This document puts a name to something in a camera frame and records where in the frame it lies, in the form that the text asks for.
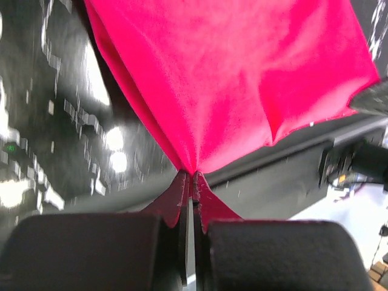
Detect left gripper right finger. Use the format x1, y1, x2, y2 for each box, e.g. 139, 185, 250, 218
192, 172, 373, 290

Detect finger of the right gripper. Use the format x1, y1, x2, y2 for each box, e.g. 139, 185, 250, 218
349, 78, 388, 116

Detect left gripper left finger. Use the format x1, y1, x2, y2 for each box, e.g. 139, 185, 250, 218
1, 171, 190, 290

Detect bright pink t shirt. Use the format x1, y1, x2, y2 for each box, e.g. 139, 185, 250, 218
83, 0, 381, 175

